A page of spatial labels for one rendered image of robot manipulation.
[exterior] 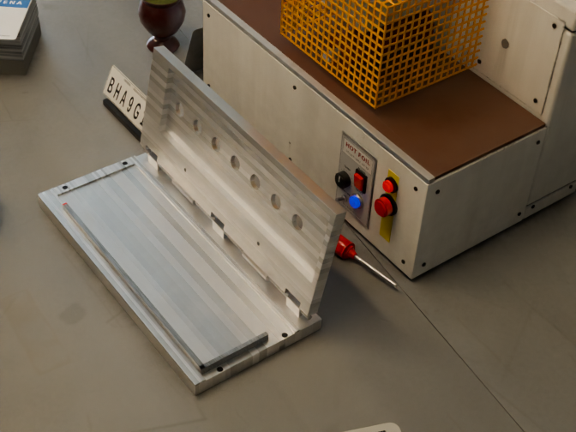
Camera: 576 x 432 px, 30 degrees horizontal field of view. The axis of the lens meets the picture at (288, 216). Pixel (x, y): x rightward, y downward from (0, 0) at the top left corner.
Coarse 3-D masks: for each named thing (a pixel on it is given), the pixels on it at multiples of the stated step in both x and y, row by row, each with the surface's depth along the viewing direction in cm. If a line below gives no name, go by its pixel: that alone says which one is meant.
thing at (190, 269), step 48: (48, 192) 163; (96, 192) 164; (144, 192) 165; (144, 240) 157; (192, 240) 158; (144, 288) 150; (192, 288) 151; (240, 288) 151; (192, 336) 144; (240, 336) 145; (288, 336) 145; (192, 384) 138
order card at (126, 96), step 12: (120, 72) 180; (108, 84) 183; (120, 84) 180; (132, 84) 178; (108, 96) 183; (120, 96) 181; (132, 96) 178; (144, 96) 176; (120, 108) 181; (132, 108) 178; (144, 108) 176; (132, 120) 178
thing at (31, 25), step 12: (36, 12) 194; (24, 24) 186; (36, 24) 194; (24, 36) 187; (36, 36) 195; (0, 48) 185; (12, 48) 185; (24, 48) 187; (0, 60) 187; (12, 60) 187; (24, 60) 187; (0, 72) 189; (12, 72) 189; (24, 72) 188
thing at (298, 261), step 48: (192, 96) 157; (144, 144) 169; (192, 144) 160; (240, 144) 150; (192, 192) 161; (240, 192) 153; (288, 192) 144; (240, 240) 153; (288, 240) 146; (336, 240) 138; (288, 288) 147
